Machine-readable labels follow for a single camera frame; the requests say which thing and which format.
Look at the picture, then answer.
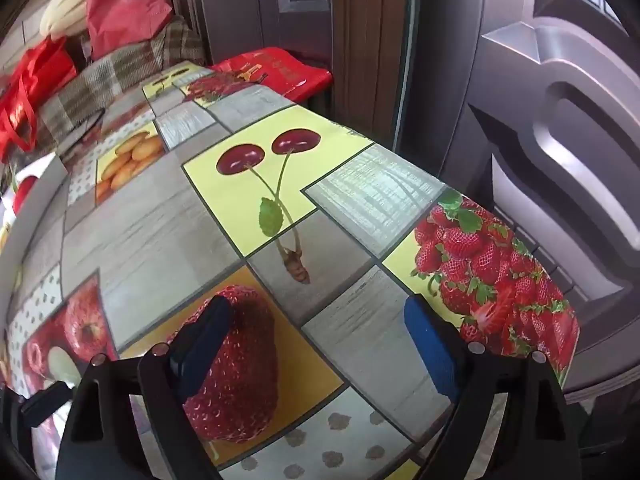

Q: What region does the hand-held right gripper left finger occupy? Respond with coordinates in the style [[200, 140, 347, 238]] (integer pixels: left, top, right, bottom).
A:
[[55, 295, 233, 480]]

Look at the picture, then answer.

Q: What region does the white tray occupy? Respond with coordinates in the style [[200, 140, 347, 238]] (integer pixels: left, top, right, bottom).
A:
[[0, 152, 68, 261]]

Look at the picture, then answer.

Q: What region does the brown wooden door frame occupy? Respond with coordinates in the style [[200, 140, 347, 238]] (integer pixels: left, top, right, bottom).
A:
[[330, 0, 416, 146]]

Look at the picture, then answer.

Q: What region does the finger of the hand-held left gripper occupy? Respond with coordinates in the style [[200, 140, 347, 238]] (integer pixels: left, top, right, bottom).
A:
[[20, 382, 73, 426]]

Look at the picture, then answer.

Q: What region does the plaid cover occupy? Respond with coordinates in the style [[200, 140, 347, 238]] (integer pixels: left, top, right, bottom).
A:
[[37, 17, 207, 153]]

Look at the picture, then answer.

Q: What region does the large grey panelled door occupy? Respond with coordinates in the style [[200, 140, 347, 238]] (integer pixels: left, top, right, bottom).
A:
[[400, 0, 640, 411]]

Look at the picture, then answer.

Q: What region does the red tote bag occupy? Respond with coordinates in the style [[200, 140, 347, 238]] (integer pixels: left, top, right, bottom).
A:
[[0, 35, 78, 163]]

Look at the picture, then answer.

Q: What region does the white foam roll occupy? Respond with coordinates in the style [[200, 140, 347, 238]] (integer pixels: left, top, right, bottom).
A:
[[40, 0, 98, 41]]

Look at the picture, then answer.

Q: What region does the red plush ball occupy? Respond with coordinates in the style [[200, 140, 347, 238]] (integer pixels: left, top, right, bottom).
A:
[[12, 175, 40, 213]]

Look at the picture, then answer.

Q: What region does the red plastic bag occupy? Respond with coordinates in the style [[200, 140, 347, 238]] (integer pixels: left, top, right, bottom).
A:
[[85, 0, 173, 61]]

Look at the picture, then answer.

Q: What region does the glossy red bag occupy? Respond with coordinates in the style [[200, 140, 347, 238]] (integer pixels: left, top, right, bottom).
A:
[[209, 46, 332, 97]]

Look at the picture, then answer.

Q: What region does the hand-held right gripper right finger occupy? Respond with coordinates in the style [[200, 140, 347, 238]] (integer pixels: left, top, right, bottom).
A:
[[404, 295, 582, 480]]

